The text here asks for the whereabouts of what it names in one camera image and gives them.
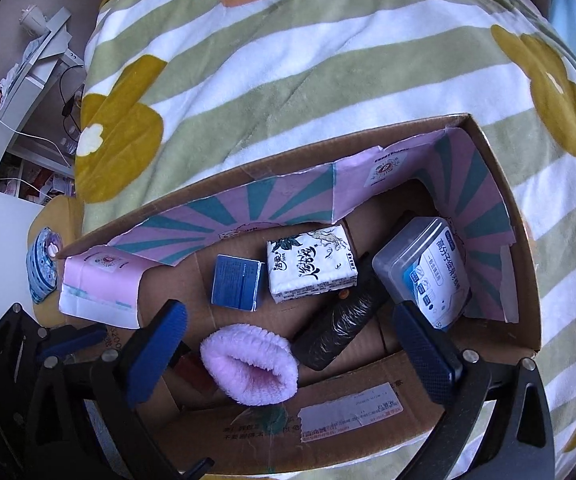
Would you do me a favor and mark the blue patterned pouch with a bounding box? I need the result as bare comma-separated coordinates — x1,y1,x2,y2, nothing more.
25,227,64,306

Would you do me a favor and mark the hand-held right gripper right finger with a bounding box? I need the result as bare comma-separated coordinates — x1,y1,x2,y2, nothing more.
392,301,556,480

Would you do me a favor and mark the cardboard box with pink lining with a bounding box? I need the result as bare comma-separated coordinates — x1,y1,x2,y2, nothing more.
58,112,541,466

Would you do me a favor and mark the white cable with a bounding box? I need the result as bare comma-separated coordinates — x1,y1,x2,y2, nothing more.
0,112,76,171

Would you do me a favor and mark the small white appliance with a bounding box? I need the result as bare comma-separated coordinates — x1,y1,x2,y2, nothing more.
18,4,52,36

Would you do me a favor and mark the small blue box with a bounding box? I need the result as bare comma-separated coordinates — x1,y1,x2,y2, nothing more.
210,254,264,312

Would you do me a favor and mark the black cable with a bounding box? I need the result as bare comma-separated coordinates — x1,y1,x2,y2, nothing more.
59,65,87,133

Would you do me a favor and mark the white printed tissue pack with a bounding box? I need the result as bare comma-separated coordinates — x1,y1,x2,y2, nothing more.
266,224,360,305

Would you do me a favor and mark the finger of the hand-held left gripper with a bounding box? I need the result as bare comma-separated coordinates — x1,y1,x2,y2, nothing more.
0,302,110,376

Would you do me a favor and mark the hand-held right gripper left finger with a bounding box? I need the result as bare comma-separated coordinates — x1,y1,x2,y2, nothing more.
30,299,214,480

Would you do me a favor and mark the striped flower blanket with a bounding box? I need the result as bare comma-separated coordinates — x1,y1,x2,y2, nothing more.
73,0,576,476

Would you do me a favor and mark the clear floss pick container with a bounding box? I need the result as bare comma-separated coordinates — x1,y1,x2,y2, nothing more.
372,216,471,331

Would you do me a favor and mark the wooden stool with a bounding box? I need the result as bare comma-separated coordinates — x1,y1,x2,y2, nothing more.
28,195,86,332

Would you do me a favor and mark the black tube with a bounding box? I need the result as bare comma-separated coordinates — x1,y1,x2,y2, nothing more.
292,255,391,372

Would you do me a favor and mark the white desk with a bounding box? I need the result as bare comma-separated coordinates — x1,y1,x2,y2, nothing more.
0,7,86,181

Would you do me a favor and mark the fluffy sock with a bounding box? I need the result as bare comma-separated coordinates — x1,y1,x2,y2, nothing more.
199,325,300,407

